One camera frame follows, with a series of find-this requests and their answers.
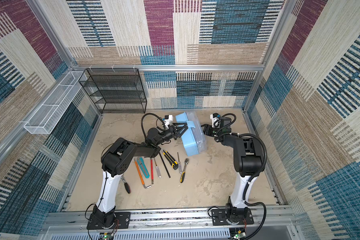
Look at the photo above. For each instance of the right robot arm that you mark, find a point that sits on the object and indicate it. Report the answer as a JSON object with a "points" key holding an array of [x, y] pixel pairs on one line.
{"points": [[249, 159]]}

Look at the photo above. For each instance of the red handled hex key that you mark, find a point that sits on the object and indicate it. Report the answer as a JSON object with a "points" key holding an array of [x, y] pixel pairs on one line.
{"points": [[150, 167]]}

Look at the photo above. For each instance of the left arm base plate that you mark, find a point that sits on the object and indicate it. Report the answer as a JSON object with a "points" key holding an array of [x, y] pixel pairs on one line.
{"points": [[110, 221]]}

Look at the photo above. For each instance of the light blue plastic toolbox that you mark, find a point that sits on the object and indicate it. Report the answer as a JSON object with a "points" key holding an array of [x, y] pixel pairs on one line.
{"points": [[194, 139]]}

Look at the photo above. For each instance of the yellow black utility knife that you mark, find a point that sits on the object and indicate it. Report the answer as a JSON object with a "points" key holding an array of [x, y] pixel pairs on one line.
{"points": [[174, 164]]}

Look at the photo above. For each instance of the white wire mesh basket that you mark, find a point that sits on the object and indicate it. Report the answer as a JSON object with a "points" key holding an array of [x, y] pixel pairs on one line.
{"points": [[47, 116]]}

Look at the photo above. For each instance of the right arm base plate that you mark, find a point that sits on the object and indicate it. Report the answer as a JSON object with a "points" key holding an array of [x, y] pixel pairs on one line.
{"points": [[222, 217]]}

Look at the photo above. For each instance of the orange handled hex key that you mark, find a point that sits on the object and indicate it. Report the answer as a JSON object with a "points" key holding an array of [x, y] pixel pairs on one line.
{"points": [[139, 173]]}

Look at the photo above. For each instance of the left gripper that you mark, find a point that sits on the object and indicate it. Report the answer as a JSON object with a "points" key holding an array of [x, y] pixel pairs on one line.
{"points": [[172, 132]]}

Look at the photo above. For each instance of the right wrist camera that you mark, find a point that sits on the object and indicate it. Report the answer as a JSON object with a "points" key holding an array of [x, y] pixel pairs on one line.
{"points": [[215, 117]]}

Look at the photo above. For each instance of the yellow handled ratchet wrench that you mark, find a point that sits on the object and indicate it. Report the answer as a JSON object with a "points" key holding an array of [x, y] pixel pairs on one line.
{"points": [[184, 171]]}

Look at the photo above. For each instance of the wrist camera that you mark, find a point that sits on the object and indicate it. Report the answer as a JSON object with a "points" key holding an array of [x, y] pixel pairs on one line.
{"points": [[168, 120], [215, 117]]}

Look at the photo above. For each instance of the black wire mesh shelf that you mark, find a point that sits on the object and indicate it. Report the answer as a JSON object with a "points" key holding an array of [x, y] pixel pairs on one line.
{"points": [[115, 90]]}

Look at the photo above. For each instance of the teal utility knife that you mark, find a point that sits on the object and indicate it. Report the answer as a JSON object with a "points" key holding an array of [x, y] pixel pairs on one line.
{"points": [[143, 167]]}

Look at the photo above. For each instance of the long black hex key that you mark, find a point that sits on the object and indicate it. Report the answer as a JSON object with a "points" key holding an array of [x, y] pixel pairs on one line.
{"points": [[166, 169]]}

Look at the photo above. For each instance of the small clear handled screwdriver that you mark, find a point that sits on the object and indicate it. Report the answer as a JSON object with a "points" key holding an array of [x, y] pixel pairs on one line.
{"points": [[157, 169]]}

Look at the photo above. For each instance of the aluminium front rail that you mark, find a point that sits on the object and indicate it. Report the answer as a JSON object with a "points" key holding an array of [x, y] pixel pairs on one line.
{"points": [[157, 224]]}

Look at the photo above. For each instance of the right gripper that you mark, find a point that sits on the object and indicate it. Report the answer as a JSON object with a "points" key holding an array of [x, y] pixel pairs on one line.
{"points": [[208, 128]]}

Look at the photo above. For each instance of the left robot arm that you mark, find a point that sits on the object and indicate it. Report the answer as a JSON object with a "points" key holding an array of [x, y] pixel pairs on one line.
{"points": [[116, 160]]}

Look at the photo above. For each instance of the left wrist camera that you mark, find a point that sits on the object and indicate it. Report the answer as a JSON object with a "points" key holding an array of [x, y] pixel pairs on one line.
{"points": [[168, 120]]}

